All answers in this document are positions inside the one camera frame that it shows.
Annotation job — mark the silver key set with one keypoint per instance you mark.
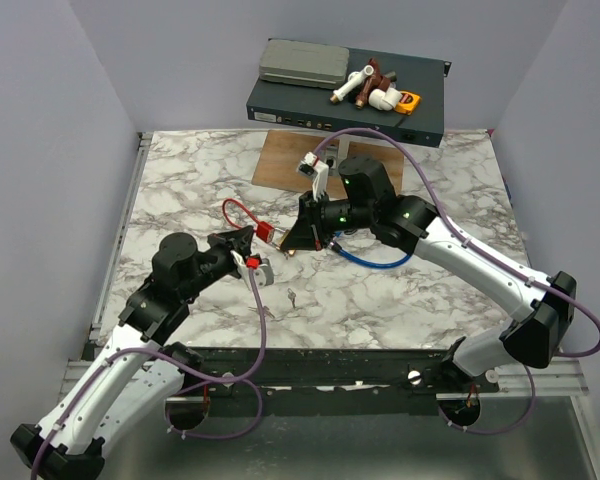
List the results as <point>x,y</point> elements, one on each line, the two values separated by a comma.
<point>266,310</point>

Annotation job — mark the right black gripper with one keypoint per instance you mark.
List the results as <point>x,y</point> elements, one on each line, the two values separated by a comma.
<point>301,235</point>

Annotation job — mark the metal bracket with lock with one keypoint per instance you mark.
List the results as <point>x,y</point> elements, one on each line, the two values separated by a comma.
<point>333,155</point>

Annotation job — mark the brown pipe fitting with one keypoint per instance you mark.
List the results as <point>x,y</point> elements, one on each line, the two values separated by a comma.
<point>377,80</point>

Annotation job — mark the yellow tape measure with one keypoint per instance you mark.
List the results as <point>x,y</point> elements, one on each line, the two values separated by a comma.
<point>408,103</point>

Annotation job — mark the blue cable lock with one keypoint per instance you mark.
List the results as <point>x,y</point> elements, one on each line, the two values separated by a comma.
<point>338,249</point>

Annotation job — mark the black mounting base plate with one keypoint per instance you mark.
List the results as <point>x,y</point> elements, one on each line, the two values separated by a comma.
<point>295,382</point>

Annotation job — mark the white pvc elbow fitting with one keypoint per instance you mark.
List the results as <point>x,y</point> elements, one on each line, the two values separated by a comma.
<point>384,100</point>

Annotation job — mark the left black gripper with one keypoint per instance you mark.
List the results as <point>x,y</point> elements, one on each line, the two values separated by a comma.
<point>240,242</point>

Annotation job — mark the dark blue network switch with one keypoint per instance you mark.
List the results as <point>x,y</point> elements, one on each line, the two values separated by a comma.
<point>311,108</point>

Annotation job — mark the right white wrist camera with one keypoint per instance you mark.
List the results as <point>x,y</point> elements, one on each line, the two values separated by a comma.
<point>317,171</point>

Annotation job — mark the grey plastic tool case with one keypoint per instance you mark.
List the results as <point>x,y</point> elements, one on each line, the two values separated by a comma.
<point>305,64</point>

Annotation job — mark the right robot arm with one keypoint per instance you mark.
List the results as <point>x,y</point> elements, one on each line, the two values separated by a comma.
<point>538,305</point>

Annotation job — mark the red cable padlock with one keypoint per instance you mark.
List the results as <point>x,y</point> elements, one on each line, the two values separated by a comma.
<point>263,230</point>

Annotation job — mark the brass padlock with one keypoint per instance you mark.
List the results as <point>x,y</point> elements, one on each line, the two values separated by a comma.
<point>282,244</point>

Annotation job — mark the white pvc pipe fitting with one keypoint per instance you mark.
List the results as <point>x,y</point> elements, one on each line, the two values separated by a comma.
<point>355,79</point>

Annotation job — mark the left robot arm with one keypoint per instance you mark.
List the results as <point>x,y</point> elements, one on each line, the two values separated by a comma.
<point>63,442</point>

